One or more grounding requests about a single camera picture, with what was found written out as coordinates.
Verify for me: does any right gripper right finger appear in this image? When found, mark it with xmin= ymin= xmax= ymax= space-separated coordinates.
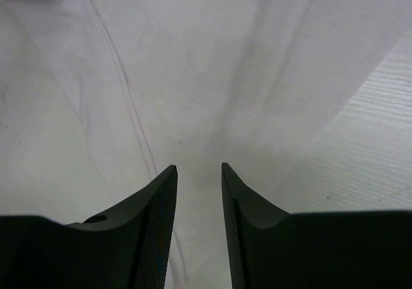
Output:
xmin=221 ymin=163 xmax=411 ymax=288

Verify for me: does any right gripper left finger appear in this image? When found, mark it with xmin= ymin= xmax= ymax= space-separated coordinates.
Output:
xmin=1 ymin=165 xmax=178 ymax=288

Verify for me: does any white tank top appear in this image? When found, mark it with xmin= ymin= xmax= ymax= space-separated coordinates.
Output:
xmin=1 ymin=0 xmax=411 ymax=288

